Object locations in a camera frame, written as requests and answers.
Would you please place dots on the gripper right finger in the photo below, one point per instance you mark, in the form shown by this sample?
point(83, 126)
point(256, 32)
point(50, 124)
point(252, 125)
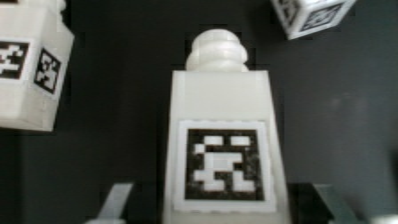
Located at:
point(341, 212)

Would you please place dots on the small white tagged cube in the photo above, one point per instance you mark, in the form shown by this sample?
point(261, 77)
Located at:
point(309, 15)

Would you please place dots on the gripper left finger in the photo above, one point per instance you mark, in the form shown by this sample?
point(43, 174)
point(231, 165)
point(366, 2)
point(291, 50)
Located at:
point(112, 208)

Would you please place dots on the white chair leg with tag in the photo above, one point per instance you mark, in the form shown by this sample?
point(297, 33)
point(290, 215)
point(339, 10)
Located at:
point(224, 175)

